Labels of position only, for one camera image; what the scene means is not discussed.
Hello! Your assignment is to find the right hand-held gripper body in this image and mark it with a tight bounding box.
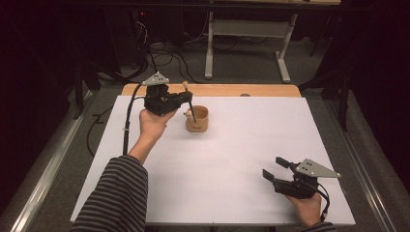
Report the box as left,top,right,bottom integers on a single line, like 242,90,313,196
272,158,341,200

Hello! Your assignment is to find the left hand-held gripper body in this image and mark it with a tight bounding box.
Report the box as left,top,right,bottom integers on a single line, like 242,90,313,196
141,71,182,117

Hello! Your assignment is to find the black-handled makeup brush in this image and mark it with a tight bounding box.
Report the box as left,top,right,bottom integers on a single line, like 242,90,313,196
182,80,198,124

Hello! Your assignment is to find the wooden cup with animal figure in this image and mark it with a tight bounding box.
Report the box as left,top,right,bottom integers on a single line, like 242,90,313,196
183,104,210,132

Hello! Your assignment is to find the person's left hand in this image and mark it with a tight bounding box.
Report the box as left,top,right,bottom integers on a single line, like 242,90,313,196
138,107,178,143

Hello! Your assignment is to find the person's right hand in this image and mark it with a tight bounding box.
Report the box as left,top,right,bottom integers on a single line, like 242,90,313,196
284,192,324,227

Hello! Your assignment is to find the wooden table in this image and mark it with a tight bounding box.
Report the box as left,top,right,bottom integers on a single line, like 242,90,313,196
121,83,303,98

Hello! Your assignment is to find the white board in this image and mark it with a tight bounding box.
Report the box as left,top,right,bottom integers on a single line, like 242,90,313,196
70,95,356,226

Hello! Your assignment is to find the black box with red light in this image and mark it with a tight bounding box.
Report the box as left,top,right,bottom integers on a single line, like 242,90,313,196
104,8,186,67

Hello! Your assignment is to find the black stand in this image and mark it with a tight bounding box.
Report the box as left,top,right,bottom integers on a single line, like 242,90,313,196
72,61,103,121
298,14,352,132

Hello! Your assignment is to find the right hand-held gripper black cable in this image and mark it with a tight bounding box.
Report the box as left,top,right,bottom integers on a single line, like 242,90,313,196
313,183,331,222

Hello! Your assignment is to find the hand-held gripper black cable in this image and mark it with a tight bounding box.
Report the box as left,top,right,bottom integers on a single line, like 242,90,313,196
313,183,331,222
122,82,147,157

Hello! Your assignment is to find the tangle of black floor cables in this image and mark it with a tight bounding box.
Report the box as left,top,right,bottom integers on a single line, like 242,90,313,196
130,18,207,85

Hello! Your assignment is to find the left hand-held gripper black cable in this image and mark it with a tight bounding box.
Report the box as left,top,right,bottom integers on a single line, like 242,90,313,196
122,82,147,157

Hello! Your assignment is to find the metal floor rail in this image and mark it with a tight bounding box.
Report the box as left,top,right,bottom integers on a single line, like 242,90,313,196
323,98,399,232
9,90,94,232

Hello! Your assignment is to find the black floor cable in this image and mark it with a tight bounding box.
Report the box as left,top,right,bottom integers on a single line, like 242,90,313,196
86,105,114,158

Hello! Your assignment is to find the white desk frame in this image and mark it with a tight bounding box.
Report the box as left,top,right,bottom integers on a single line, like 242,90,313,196
204,0,342,84

